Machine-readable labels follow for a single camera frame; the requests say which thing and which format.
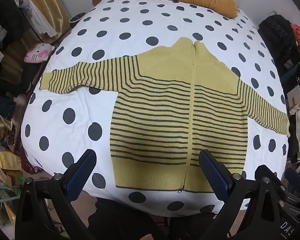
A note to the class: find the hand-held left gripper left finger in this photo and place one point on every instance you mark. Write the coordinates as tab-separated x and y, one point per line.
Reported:
80	173

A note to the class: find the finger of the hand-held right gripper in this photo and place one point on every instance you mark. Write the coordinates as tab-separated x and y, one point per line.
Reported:
294	178

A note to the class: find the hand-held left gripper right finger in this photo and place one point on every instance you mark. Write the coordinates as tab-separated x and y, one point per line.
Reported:
214	176

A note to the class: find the yellow striped knit sweater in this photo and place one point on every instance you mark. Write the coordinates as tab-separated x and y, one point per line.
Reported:
165	120

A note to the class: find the white polka dot bed sheet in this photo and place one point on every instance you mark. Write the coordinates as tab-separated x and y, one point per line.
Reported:
72	120

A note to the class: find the yellow cardboard boxes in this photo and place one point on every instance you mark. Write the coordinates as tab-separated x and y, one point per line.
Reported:
7	162

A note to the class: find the green plastic stool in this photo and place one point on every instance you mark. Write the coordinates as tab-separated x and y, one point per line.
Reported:
1	196

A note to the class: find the pink cat plush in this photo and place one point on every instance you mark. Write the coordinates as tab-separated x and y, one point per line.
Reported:
37	53

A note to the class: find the black hanging bag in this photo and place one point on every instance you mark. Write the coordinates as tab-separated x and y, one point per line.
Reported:
277	37

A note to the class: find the black round basin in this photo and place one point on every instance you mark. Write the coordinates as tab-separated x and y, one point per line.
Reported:
75	19

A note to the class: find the white hanging cloth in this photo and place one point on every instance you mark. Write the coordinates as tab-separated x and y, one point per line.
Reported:
41	20

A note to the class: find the pile of dark clothes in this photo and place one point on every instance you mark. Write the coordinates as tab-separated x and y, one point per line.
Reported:
5	30

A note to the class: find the gold curtain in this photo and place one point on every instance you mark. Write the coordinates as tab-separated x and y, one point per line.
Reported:
53	0

